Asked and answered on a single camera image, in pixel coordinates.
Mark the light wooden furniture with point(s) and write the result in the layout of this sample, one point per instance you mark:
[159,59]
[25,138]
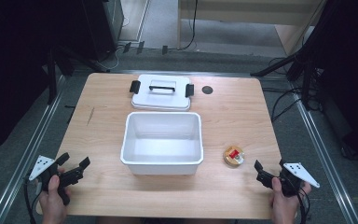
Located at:
[230,14]

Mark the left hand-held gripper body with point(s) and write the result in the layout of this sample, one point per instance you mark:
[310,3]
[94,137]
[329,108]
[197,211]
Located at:
[45,174]

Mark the small black floor bracket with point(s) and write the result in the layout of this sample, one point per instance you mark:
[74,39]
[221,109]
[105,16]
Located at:
[140,47]
[165,49]
[126,47]

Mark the black cabinet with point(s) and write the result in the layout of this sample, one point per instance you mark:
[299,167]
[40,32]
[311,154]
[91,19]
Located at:
[101,28]

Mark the black tripod stand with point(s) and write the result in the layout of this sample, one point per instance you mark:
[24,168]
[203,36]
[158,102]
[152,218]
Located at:
[52,77]

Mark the dark round table grommet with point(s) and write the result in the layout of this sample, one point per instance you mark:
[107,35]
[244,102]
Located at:
[207,90]

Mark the metal floor rail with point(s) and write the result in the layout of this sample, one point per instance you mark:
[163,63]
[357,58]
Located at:
[323,155]
[28,155]

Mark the dark curtain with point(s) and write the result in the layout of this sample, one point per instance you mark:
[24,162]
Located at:
[9,77]
[351,77]

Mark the person's right hand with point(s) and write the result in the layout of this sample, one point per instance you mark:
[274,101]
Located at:
[284,208]

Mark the round gold tin red label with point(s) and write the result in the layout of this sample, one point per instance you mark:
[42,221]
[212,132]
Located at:
[233,156]

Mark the black metal stand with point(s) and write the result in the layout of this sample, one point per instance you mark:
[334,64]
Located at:
[304,62]

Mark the person's left hand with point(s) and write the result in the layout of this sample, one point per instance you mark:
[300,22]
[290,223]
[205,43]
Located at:
[52,205]

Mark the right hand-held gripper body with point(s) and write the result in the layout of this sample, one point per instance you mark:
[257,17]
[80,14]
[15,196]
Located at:
[301,174]

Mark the white lid with black latches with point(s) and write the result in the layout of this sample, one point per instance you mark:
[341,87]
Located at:
[161,99]

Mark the white plastic storage box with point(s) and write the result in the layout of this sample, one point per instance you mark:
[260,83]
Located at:
[161,149]

